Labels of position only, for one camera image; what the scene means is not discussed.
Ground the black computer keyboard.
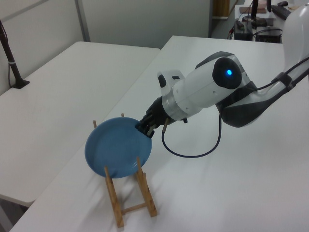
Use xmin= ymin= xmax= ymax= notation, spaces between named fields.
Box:
xmin=271 ymin=5 xmax=291 ymax=20

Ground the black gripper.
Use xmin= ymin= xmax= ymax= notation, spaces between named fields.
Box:
xmin=134 ymin=96 xmax=169 ymax=139

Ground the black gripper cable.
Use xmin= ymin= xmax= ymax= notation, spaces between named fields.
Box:
xmin=161 ymin=57 xmax=309 ymax=159

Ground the dark device with green label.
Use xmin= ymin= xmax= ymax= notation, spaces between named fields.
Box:
xmin=235 ymin=21 xmax=253 ymax=41

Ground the grey partition post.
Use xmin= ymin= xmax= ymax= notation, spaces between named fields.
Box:
xmin=74 ymin=0 xmax=91 ymax=42

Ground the blue round plate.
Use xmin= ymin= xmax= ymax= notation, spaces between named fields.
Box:
xmin=84 ymin=116 xmax=153 ymax=179

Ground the black electronics box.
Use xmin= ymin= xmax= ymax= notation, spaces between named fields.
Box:
xmin=255 ymin=29 xmax=283 ymax=44

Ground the black monitor stand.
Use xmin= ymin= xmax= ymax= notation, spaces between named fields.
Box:
xmin=242 ymin=0 xmax=267 ymax=28

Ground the black camera pole with base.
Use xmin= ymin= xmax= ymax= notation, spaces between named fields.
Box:
xmin=0 ymin=19 xmax=31 ymax=89

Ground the wooden plate rack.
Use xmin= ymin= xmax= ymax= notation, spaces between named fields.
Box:
xmin=92 ymin=113 xmax=158 ymax=229

